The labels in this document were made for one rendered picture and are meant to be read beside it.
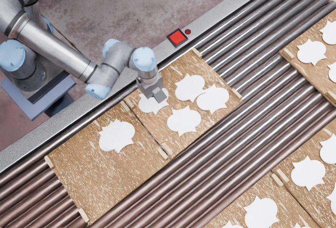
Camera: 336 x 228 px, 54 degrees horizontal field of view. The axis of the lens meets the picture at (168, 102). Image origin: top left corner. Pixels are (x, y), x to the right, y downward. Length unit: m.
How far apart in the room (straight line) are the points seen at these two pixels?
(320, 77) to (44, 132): 1.26
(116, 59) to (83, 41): 1.70
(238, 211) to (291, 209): 0.21
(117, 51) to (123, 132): 0.41
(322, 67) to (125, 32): 1.66
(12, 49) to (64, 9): 1.62
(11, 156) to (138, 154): 0.56
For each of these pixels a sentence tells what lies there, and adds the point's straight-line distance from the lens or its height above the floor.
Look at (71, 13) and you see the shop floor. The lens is 3.01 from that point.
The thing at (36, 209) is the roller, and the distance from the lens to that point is 1.51.
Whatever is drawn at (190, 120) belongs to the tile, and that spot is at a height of 0.94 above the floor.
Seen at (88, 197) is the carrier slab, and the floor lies 0.94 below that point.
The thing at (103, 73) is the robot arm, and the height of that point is 1.33.
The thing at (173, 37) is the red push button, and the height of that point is 0.93.
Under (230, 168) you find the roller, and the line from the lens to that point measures 1.42.
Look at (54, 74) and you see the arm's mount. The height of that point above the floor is 0.93.
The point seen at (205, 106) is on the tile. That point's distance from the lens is 1.45.
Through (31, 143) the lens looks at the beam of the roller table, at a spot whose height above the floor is 0.91.
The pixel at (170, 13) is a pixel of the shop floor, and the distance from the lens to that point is 2.86.
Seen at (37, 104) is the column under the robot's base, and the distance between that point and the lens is 1.68.
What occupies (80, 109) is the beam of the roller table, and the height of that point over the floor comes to 0.92.
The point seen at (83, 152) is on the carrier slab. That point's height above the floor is 0.94.
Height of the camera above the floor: 2.30
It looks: 69 degrees down
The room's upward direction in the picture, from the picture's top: 6 degrees counter-clockwise
